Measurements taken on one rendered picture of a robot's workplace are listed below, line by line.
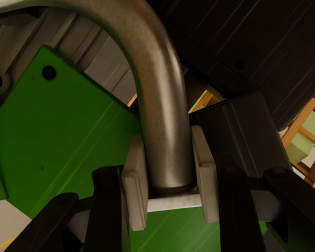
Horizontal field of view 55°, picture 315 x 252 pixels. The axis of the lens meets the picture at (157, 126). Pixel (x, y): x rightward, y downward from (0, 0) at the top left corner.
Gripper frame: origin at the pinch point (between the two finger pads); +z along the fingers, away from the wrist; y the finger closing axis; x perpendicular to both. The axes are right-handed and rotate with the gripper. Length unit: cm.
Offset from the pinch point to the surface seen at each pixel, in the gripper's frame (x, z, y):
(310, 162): -355, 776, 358
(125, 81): -1, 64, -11
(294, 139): -105, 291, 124
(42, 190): -2.4, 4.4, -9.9
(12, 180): -1.4, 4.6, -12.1
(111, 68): 4, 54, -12
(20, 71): 6.4, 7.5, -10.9
